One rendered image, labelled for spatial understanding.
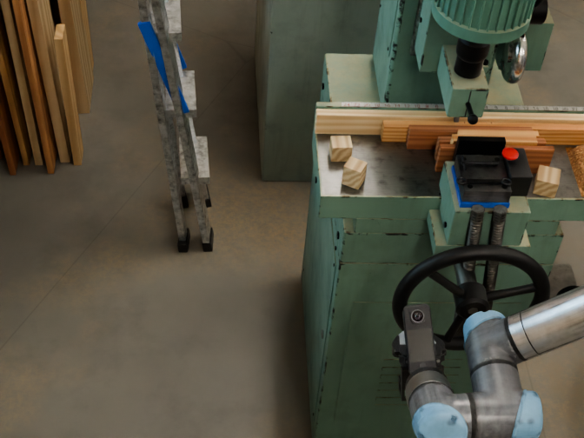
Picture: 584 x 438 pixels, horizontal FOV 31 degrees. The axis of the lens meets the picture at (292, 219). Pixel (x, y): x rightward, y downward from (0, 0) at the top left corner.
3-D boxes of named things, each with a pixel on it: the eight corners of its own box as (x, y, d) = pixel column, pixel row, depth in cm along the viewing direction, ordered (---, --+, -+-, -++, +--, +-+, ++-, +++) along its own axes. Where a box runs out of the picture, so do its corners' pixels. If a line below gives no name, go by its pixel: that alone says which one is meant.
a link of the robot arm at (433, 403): (473, 460, 154) (415, 461, 154) (461, 423, 164) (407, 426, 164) (474, 412, 151) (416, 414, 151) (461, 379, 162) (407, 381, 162)
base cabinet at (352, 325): (309, 453, 259) (336, 265, 208) (298, 276, 299) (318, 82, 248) (487, 452, 262) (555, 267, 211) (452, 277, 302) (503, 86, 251)
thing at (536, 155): (435, 172, 200) (441, 148, 196) (434, 168, 201) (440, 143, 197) (547, 174, 202) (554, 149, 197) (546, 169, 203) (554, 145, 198)
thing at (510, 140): (447, 168, 201) (453, 141, 196) (445, 161, 203) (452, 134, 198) (529, 169, 203) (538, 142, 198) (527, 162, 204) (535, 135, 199)
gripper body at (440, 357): (395, 385, 180) (404, 418, 169) (395, 340, 178) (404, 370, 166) (440, 383, 180) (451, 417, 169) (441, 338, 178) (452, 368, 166)
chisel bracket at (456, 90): (445, 123, 197) (453, 89, 191) (434, 77, 207) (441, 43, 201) (483, 124, 198) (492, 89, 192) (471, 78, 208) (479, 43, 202)
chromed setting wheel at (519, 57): (505, 96, 209) (518, 46, 200) (494, 58, 217) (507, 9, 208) (520, 96, 209) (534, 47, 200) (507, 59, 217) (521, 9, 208)
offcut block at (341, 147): (350, 161, 201) (352, 147, 198) (330, 162, 201) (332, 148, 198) (348, 149, 203) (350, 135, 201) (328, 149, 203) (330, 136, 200)
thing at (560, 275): (538, 331, 221) (547, 308, 215) (527, 287, 229) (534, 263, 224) (576, 331, 221) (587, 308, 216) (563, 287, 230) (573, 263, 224)
